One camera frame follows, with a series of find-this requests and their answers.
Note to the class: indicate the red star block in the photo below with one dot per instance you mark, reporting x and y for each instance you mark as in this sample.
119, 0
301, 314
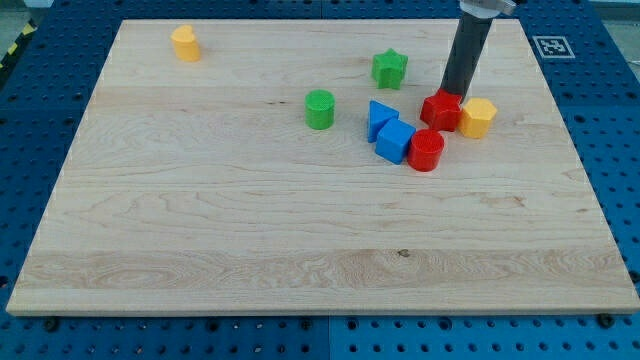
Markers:
441, 111

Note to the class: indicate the white fiducial marker tag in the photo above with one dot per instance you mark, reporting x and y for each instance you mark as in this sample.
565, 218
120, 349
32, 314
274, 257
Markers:
553, 47

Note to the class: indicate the yellow hexagon block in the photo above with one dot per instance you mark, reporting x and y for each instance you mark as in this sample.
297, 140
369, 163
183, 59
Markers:
476, 117

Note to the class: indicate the blue triangle block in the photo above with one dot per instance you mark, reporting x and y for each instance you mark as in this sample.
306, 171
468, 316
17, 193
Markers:
379, 114

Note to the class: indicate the green star block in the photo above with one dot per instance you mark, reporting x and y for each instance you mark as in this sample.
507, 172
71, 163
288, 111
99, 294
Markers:
389, 69

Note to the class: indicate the black bolt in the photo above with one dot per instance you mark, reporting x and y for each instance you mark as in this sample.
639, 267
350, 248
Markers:
51, 324
605, 320

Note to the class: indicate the red cylinder block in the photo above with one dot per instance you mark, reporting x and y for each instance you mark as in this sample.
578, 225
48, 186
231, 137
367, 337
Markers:
425, 150

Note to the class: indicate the wooden board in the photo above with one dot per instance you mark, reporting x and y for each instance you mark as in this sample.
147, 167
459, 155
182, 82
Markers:
197, 189

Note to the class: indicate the green cylinder block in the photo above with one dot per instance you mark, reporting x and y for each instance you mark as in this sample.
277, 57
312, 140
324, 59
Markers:
319, 109

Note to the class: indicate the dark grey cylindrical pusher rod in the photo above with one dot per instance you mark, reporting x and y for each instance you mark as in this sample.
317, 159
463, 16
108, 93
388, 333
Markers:
468, 43

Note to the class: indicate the blue cube block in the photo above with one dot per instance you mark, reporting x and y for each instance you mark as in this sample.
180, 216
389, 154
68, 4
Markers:
393, 140

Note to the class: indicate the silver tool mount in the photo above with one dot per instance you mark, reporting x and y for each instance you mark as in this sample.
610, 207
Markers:
485, 9

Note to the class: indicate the black bolt left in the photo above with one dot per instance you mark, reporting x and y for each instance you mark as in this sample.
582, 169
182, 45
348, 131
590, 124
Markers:
51, 324

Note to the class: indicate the yellow heart block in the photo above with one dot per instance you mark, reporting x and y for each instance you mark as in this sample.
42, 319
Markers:
185, 44

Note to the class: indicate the black bolt right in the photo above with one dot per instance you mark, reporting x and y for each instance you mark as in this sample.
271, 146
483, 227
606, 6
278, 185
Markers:
605, 320

